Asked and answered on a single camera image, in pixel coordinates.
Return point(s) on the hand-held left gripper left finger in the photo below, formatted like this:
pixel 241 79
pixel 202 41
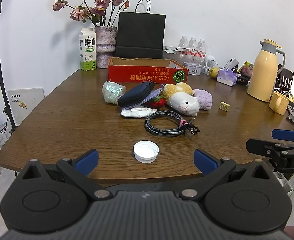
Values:
pixel 88 161

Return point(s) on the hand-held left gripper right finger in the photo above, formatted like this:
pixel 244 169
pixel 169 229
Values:
pixel 204 161

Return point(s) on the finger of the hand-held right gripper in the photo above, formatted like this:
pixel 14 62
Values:
pixel 286 135
pixel 262 148

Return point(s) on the small yellow box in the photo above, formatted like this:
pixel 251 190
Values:
pixel 224 106

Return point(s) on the white plastic jar lid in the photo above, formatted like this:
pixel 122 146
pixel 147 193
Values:
pixel 146 152

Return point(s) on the fluffy purple glove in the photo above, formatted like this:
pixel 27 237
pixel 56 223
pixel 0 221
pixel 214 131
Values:
pixel 204 98

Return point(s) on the yellow white plush hamster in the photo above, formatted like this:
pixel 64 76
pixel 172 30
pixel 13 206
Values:
pixel 184 100

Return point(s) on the white packet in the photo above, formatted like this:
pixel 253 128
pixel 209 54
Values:
pixel 137 112

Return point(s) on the iridescent plastic bag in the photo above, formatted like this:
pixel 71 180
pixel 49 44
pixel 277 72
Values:
pixel 112 92

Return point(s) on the red strawberry felt clip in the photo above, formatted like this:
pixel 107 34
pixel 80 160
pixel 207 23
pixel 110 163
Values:
pixel 159 102

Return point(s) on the dark blue zip pouch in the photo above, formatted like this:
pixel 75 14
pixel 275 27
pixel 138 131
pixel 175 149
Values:
pixel 135 93

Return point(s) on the purple knitted cloth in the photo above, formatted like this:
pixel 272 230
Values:
pixel 150 97

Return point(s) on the red cardboard box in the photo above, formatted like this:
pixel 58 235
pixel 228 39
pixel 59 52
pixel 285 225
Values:
pixel 142 76

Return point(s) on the yellow mug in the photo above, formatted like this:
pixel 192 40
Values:
pixel 278 103

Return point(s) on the dark wooden chair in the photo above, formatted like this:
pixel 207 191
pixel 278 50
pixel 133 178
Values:
pixel 286 76

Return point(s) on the yellow thermos jug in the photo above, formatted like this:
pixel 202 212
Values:
pixel 263 72

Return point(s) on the small black box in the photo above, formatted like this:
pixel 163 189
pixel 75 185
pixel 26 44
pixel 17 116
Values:
pixel 242 80

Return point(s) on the colourful snack bag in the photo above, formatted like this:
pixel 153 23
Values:
pixel 246 70

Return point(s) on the purple tissue pack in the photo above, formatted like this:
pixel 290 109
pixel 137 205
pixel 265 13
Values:
pixel 226 77

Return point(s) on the white panel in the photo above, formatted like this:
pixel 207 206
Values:
pixel 26 105

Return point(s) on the white printed paper package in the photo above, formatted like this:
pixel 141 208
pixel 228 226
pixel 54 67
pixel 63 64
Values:
pixel 3 137

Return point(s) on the yellow green fruit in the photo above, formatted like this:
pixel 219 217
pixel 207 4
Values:
pixel 214 72

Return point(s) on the white green milk carton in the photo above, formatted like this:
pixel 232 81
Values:
pixel 87 50

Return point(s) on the clear water bottle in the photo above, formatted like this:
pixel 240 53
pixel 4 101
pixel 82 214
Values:
pixel 184 42
pixel 201 46
pixel 193 44

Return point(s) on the white flat box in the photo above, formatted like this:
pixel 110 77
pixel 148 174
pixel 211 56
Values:
pixel 174 48

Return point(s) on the purple mottled vase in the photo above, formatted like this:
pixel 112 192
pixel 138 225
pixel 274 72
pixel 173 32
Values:
pixel 105 40

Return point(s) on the black paper bag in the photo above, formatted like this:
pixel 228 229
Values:
pixel 139 33

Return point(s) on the dried pink roses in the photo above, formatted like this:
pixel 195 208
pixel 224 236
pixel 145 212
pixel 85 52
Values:
pixel 99 3

